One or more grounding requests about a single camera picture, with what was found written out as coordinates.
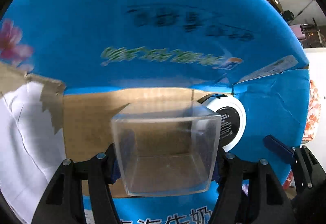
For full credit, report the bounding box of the blue cardboard milk box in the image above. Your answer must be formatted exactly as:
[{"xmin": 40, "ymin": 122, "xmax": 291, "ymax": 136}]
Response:
[{"xmin": 1, "ymin": 0, "xmax": 309, "ymax": 223}]

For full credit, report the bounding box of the white jar with black base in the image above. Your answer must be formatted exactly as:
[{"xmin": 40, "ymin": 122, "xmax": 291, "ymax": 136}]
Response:
[{"xmin": 198, "ymin": 93, "xmax": 247, "ymax": 152}]

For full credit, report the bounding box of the clear acrylic square box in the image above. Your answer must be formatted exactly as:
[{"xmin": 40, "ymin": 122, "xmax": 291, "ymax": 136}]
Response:
[{"xmin": 111, "ymin": 101, "xmax": 221, "ymax": 197}]

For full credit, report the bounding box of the orange white floral cloth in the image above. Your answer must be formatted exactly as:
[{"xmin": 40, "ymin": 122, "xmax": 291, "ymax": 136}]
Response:
[{"xmin": 302, "ymin": 80, "xmax": 321, "ymax": 143}]

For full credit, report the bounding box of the pink small case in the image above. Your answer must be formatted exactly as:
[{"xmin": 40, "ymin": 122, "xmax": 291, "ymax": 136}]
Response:
[{"xmin": 290, "ymin": 24, "xmax": 306, "ymax": 40}]

